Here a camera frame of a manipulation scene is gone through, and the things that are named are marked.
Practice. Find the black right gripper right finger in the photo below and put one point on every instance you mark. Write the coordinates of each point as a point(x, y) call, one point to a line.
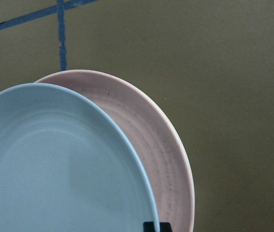
point(165, 227)

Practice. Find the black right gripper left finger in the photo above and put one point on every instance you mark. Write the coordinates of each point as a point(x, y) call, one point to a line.
point(148, 227)

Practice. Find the pink plate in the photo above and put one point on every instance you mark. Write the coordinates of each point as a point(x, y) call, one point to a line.
point(152, 135)

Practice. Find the blue plate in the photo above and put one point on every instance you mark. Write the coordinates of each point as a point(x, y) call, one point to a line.
point(66, 166)

